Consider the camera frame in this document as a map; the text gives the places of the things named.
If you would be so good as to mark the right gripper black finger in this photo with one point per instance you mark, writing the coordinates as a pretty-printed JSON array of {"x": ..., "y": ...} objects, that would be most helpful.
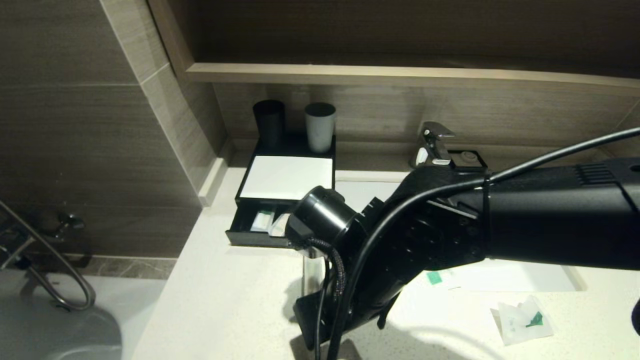
[
  {"x": 312, "y": 320},
  {"x": 375, "y": 305}
]

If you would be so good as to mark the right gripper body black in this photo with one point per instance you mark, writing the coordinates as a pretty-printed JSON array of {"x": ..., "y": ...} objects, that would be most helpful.
[{"x": 325, "y": 215}]

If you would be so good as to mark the small packet with pink item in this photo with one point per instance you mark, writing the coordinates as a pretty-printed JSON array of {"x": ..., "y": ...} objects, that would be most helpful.
[{"x": 442, "y": 277}]

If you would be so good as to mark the black amenity box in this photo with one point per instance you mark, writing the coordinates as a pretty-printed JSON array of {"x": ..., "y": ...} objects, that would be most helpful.
[{"x": 295, "y": 145}]

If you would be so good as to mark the beige flat packet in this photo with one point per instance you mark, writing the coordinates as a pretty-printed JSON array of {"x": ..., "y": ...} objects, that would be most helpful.
[{"x": 279, "y": 225}]

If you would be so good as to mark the white tube packet green label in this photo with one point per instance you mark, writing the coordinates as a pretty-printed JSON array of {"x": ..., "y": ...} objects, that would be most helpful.
[{"x": 261, "y": 221}]

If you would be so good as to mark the grey cup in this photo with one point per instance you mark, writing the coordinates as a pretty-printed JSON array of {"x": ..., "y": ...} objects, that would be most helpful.
[{"x": 320, "y": 127}]

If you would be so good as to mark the black cup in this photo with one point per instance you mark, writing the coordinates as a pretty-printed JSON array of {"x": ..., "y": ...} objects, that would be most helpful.
[{"x": 269, "y": 122}]

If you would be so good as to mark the chrome sink faucet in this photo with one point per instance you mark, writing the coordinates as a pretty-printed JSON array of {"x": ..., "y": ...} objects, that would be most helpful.
[{"x": 432, "y": 140}]

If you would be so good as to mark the white sink basin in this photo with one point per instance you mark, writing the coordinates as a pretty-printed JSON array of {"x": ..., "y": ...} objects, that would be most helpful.
[{"x": 515, "y": 280}]

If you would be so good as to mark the crumpled shower cap packet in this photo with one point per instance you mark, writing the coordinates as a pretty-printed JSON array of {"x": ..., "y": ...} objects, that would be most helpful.
[{"x": 522, "y": 322}]

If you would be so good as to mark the round soap bar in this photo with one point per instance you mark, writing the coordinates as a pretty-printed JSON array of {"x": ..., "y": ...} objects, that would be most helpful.
[{"x": 469, "y": 157}]

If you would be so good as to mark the black soap dish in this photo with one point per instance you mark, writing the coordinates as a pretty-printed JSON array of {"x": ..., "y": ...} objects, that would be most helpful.
[{"x": 472, "y": 162}]

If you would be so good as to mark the white bathtub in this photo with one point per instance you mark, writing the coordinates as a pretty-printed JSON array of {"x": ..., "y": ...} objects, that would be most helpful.
[{"x": 135, "y": 310}]

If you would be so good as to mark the chrome bathtub mixer tap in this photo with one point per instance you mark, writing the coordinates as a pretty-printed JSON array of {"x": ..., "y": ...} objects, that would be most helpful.
[{"x": 67, "y": 222}]

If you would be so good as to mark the wooden wall shelf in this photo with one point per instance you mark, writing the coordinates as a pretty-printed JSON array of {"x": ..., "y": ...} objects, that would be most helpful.
[{"x": 400, "y": 75}]

